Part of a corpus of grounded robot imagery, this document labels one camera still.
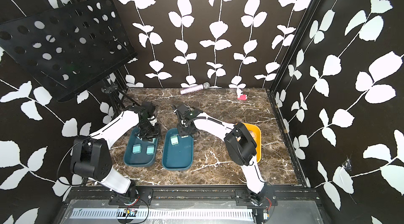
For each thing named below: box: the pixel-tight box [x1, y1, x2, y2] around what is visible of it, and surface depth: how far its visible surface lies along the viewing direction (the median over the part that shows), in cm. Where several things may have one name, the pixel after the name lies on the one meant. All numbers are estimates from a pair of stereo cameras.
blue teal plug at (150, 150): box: [146, 145, 155, 155], surface depth 88 cm
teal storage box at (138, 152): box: [123, 126, 160, 168], surface depth 88 cm
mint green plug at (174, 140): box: [170, 135, 179, 146], surface depth 93 cm
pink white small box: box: [237, 94, 248, 101], surface depth 117 cm
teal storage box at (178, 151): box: [162, 127, 195, 171], surface depth 90 cm
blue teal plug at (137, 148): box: [132, 143, 142, 155], surface depth 89 cm
